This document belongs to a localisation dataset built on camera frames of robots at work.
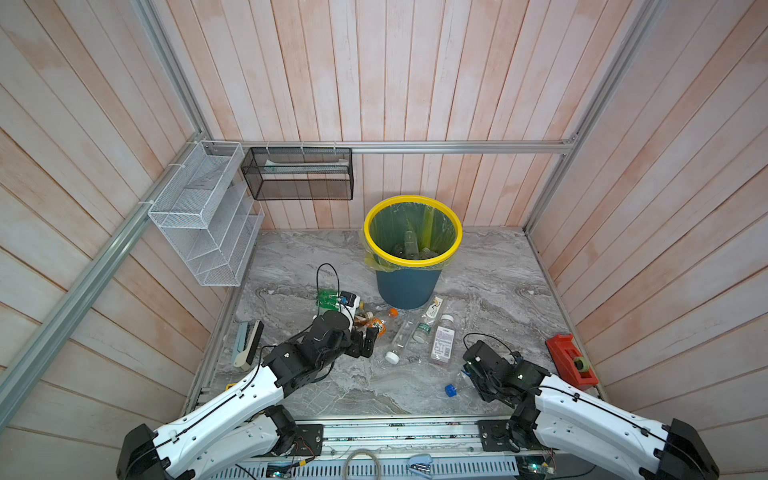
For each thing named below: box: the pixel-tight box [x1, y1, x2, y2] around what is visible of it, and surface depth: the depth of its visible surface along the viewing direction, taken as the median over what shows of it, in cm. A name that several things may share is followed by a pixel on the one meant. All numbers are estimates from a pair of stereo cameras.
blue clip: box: [408, 454, 433, 479], surface depth 71 cm
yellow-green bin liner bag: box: [359, 202, 458, 272], surface depth 92 cm
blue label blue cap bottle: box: [445, 372, 475, 398], surface depth 81 cm
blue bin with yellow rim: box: [364, 195, 462, 310], surface depth 92 cm
